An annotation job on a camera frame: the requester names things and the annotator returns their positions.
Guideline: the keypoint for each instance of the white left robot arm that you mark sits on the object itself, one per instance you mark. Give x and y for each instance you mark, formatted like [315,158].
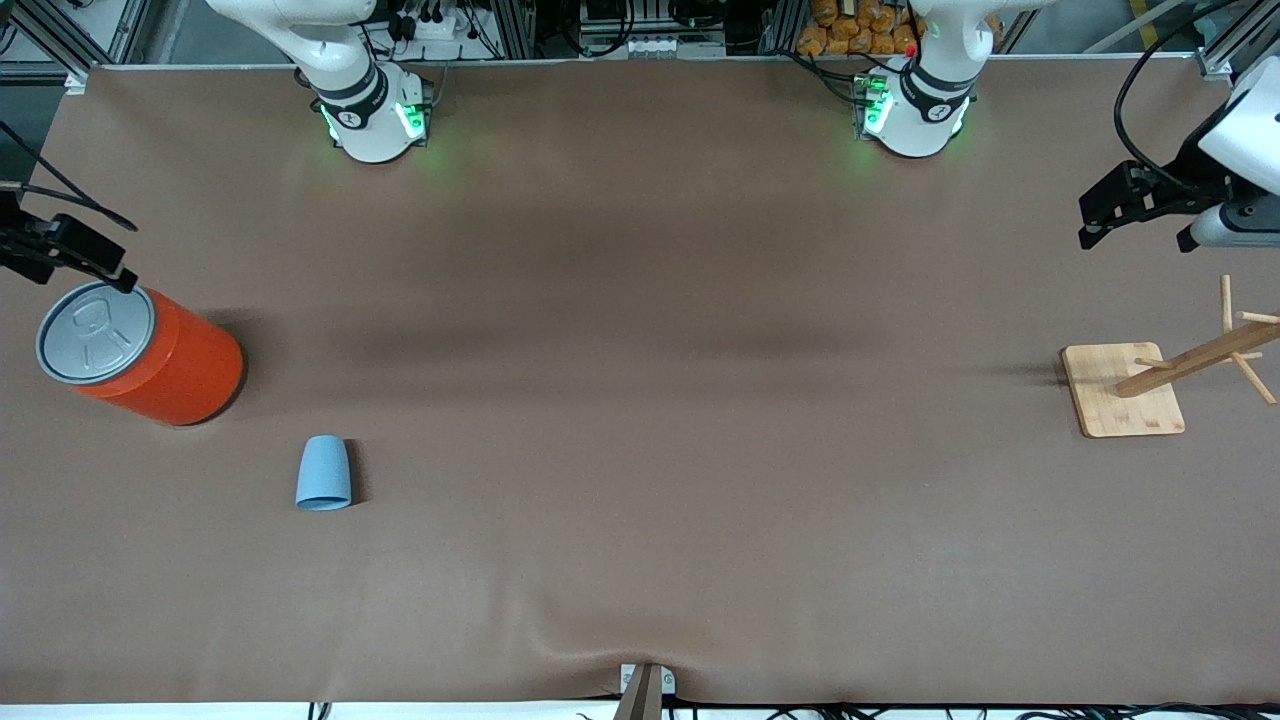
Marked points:
[918,122]

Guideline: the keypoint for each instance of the light blue cup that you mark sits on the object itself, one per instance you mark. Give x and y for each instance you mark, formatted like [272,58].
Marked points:
[323,472]

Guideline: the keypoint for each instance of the bag of orange items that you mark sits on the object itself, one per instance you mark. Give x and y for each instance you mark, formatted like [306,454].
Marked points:
[855,30]

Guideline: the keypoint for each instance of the white power strip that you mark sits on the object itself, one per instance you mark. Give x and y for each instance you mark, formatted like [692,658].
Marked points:
[432,25]

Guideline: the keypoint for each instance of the brown table mat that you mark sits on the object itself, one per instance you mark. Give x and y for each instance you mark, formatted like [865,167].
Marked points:
[640,400]

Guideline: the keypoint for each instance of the orange can with grey lid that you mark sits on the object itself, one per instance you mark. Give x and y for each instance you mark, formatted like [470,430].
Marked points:
[165,365]

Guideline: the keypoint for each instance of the wooden mug tree stand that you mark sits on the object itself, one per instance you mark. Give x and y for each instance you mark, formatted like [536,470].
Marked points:
[1125,395]

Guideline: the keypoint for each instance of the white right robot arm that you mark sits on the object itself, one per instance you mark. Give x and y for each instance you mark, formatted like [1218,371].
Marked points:
[362,112]

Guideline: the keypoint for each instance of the aluminium profile frame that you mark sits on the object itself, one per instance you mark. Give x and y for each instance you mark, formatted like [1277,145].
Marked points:
[70,40]
[1235,45]

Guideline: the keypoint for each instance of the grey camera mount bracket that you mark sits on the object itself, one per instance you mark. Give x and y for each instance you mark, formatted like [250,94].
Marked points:
[645,690]

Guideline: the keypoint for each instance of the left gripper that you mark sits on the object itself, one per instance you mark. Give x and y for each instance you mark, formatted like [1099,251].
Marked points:
[1187,180]

